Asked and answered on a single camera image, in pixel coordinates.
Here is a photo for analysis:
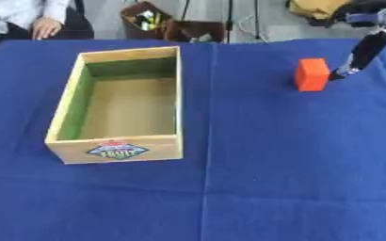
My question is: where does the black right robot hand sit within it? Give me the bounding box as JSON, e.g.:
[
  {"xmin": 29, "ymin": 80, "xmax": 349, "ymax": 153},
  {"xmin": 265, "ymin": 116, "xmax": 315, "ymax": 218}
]
[{"xmin": 326, "ymin": 0, "xmax": 386, "ymax": 82}]

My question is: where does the tan box with green inside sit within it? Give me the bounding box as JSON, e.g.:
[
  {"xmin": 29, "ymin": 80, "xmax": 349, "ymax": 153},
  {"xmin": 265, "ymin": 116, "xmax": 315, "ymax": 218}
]
[{"xmin": 42, "ymin": 45, "xmax": 185, "ymax": 166}]

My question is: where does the orange rectangular block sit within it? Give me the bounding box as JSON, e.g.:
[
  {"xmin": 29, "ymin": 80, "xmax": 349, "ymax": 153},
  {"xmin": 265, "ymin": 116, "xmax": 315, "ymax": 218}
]
[{"xmin": 293, "ymin": 57, "xmax": 331, "ymax": 92}]

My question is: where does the yellow and black bag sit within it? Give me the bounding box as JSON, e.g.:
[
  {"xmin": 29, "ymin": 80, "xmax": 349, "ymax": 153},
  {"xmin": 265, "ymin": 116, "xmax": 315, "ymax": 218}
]
[{"xmin": 285, "ymin": 0, "xmax": 363, "ymax": 26}]

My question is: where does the black tripod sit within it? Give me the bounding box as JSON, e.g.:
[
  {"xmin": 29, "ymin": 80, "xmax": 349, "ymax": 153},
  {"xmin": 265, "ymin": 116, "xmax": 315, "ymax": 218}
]
[{"xmin": 180, "ymin": 0, "xmax": 265, "ymax": 43}]

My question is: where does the brown open bag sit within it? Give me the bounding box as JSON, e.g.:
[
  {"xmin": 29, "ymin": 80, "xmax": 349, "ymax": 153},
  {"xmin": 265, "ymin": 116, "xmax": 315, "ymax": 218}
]
[{"xmin": 119, "ymin": 1, "xmax": 228, "ymax": 43}]

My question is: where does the person's hand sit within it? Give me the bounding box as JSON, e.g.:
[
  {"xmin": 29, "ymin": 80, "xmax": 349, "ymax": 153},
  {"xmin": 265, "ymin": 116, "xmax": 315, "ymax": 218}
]
[{"xmin": 29, "ymin": 16, "xmax": 65, "ymax": 41}]

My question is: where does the person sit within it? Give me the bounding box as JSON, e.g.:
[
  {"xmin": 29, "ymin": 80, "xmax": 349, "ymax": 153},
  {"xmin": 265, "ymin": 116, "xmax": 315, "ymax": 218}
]
[{"xmin": 0, "ymin": 0, "xmax": 96, "ymax": 51}]

